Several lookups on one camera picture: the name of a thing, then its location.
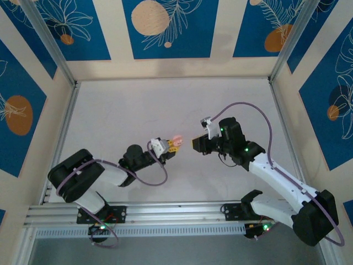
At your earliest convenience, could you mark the black controller board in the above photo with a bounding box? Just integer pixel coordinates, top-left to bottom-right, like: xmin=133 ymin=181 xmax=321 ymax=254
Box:
xmin=244 ymin=222 xmax=274 ymax=241
xmin=87 ymin=222 xmax=111 ymax=244

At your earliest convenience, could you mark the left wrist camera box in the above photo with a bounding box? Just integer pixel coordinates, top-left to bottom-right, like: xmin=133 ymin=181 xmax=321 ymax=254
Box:
xmin=149 ymin=137 xmax=169 ymax=156

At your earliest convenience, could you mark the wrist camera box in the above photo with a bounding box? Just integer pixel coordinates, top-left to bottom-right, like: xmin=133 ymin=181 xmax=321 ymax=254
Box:
xmin=149 ymin=137 xmax=169 ymax=156
xmin=200 ymin=117 xmax=222 ymax=140

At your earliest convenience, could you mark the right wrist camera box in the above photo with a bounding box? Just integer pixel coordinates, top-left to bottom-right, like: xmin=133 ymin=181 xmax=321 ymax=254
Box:
xmin=200 ymin=117 xmax=222 ymax=140

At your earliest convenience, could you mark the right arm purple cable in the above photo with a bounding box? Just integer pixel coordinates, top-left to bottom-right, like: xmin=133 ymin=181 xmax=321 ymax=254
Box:
xmin=211 ymin=102 xmax=345 ymax=247

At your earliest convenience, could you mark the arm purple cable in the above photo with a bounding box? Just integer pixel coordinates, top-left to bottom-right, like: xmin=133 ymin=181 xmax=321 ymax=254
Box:
xmin=211 ymin=102 xmax=345 ymax=247
xmin=56 ymin=140 xmax=169 ymax=248

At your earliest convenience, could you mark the thin black cable loop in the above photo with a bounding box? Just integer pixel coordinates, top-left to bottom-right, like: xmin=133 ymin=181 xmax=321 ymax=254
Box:
xmin=217 ymin=152 xmax=238 ymax=168

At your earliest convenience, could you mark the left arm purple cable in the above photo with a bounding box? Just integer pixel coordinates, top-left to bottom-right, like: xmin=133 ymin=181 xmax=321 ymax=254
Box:
xmin=56 ymin=140 xmax=169 ymax=248

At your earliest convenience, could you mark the aluminium table side rail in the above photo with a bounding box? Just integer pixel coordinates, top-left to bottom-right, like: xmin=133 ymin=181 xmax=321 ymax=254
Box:
xmin=40 ymin=81 xmax=81 ymax=206
xmin=268 ymin=78 xmax=307 ymax=183

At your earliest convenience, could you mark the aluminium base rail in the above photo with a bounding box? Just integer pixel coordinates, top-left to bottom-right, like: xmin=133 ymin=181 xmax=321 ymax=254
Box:
xmin=23 ymin=200 xmax=329 ymax=227

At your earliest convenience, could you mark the grey slotted cable duct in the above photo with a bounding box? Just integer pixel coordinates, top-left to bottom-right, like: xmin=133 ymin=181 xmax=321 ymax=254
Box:
xmin=35 ymin=226 xmax=276 ymax=239

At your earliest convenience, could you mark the aluminium frame post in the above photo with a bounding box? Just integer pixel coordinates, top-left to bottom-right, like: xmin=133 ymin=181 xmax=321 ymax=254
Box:
xmin=269 ymin=0 xmax=340 ymax=83
xmin=20 ymin=0 xmax=78 ymax=86

